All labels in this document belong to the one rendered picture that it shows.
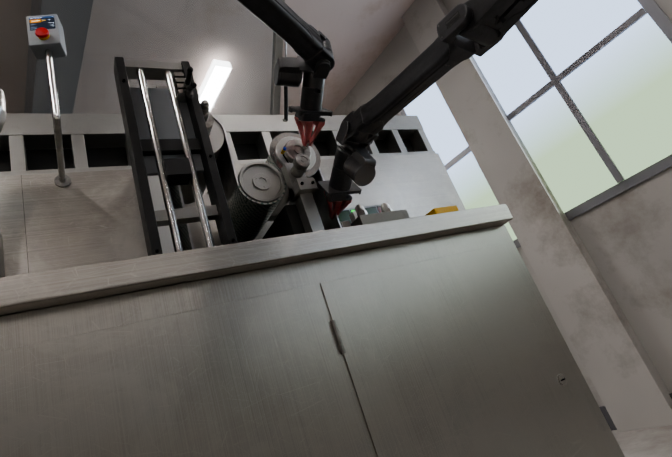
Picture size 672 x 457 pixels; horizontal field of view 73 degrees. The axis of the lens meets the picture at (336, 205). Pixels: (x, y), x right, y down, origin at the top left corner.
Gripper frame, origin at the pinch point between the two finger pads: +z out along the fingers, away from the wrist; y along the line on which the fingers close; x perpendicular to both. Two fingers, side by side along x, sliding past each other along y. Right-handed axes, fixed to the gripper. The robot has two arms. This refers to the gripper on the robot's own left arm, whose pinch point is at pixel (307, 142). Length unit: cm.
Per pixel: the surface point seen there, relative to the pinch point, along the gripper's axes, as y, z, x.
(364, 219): 9.1, 16.0, -18.1
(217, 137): -21.8, 0.4, 8.5
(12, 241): -69, 30, 24
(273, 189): -11.3, 10.8, -4.9
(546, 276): 179, 88, 20
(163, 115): -36.8, -6.7, 0.8
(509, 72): 190, -19, 88
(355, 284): -15, 13, -49
